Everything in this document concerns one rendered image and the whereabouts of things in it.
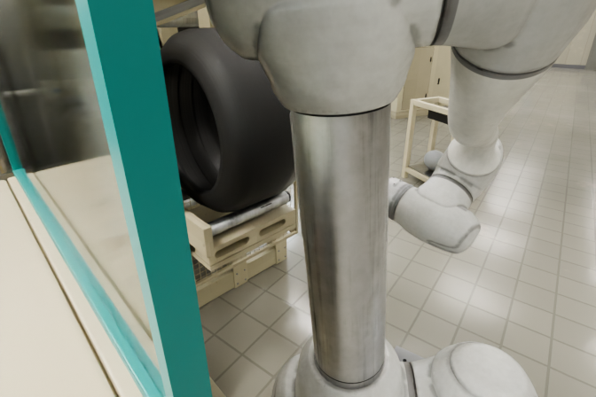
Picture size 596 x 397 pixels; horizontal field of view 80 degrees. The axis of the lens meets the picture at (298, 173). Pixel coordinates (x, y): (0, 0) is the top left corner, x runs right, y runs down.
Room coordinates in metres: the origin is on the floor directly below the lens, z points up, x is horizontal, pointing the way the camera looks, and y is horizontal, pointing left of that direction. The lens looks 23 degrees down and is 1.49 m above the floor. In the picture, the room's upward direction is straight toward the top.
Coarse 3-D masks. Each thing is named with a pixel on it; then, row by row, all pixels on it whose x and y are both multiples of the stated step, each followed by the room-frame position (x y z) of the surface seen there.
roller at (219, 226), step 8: (288, 192) 1.14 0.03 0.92; (264, 200) 1.07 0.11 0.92; (272, 200) 1.08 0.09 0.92; (280, 200) 1.10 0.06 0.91; (288, 200) 1.13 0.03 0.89; (248, 208) 1.02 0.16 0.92; (256, 208) 1.03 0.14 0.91; (264, 208) 1.05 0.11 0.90; (272, 208) 1.08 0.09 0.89; (224, 216) 0.97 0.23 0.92; (232, 216) 0.97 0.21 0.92; (240, 216) 0.98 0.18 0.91; (248, 216) 1.00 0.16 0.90; (256, 216) 1.03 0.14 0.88; (208, 224) 0.92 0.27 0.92; (216, 224) 0.93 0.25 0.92; (224, 224) 0.94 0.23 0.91; (232, 224) 0.96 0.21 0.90; (216, 232) 0.92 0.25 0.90
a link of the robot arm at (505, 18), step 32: (448, 0) 0.28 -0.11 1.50; (480, 0) 0.28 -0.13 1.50; (512, 0) 0.28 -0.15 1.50; (544, 0) 0.29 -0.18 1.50; (576, 0) 0.28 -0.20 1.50; (448, 32) 0.30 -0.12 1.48; (480, 32) 0.30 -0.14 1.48; (512, 32) 0.30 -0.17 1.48; (544, 32) 0.30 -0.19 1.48; (576, 32) 0.31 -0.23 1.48; (480, 64) 0.34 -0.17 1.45; (512, 64) 0.33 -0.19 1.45; (544, 64) 0.33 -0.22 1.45
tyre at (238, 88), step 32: (192, 32) 1.05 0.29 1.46; (192, 64) 0.98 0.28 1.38; (224, 64) 0.94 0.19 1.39; (256, 64) 0.99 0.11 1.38; (192, 96) 1.37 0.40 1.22; (224, 96) 0.90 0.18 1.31; (256, 96) 0.92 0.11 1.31; (192, 128) 1.34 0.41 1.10; (224, 128) 0.89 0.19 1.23; (256, 128) 0.89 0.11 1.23; (288, 128) 0.96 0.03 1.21; (192, 160) 1.27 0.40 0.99; (224, 160) 0.90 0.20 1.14; (256, 160) 0.88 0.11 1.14; (288, 160) 0.97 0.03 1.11; (192, 192) 1.05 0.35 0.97; (224, 192) 0.92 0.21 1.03; (256, 192) 0.92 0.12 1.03
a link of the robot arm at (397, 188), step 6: (390, 180) 0.73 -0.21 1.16; (396, 180) 0.73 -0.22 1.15; (390, 186) 0.71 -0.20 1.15; (396, 186) 0.70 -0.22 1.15; (402, 186) 0.70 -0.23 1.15; (408, 186) 0.70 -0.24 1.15; (390, 192) 0.69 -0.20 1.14; (396, 192) 0.69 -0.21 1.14; (402, 192) 0.68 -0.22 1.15; (390, 198) 0.68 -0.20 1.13; (396, 198) 0.68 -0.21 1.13; (390, 204) 0.68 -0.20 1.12; (396, 204) 0.67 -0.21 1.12; (390, 210) 0.68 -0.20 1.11; (390, 216) 0.68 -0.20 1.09
